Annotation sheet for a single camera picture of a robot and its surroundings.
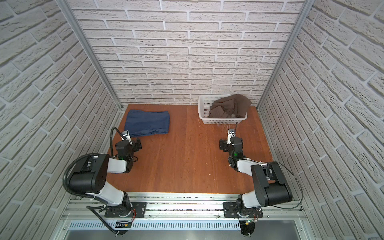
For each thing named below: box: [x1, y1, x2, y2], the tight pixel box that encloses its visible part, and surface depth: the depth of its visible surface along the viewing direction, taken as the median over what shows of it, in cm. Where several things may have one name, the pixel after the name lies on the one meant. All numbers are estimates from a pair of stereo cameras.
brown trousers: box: [209, 94, 252, 119], surface depth 112 cm
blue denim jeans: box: [124, 109, 170, 137], surface depth 111 cm
